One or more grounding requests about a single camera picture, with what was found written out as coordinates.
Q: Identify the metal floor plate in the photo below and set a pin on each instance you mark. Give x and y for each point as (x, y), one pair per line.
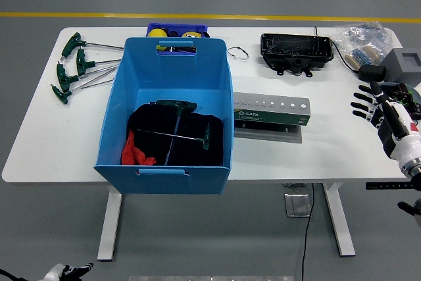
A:
(296, 205)

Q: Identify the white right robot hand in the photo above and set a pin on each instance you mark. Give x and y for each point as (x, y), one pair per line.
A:
(398, 129)

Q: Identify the blue resistor strip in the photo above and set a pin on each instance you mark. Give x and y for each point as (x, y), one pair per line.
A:
(365, 55)

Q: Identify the black table control panel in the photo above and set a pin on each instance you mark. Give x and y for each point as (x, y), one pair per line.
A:
(388, 186)

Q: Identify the yellow ball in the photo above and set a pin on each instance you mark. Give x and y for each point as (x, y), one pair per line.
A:
(156, 32)

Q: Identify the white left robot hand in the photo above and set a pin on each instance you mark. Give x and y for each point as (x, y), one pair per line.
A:
(75, 271)

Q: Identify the large blue storage box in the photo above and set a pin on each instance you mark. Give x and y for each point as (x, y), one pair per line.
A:
(184, 70)

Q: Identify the black plastic case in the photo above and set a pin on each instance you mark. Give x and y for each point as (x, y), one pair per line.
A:
(289, 45)

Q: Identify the dark circuit board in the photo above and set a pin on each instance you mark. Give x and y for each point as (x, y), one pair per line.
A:
(403, 91)

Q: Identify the green grey hex key rack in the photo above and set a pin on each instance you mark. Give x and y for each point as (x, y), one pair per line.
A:
(273, 117)

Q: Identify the white table leg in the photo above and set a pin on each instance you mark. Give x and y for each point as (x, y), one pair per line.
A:
(110, 225)
(338, 221)

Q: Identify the clear plastic parts bag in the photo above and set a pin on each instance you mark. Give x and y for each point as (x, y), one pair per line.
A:
(361, 32)

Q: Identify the black and red cloth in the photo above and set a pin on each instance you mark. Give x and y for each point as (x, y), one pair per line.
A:
(197, 152)

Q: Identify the small dark blue bin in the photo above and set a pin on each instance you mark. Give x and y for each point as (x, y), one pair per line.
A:
(177, 26)

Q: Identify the yellow tape measure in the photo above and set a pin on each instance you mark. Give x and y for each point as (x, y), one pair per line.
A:
(190, 35)

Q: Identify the grey foam block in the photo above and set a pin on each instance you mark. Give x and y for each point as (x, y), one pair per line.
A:
(394, 64)

